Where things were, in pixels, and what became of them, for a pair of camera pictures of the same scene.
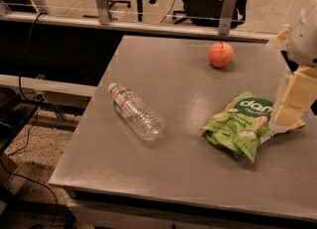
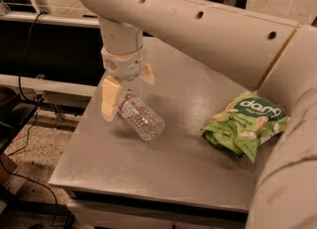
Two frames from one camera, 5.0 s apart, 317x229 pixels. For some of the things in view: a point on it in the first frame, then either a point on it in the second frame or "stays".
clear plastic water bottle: x=145 y=122 stays
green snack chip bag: x=243 y=123 stays
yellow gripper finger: x=280 y=41 -> x=147 y=74
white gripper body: x=304 y=43 -> x=125 y=64
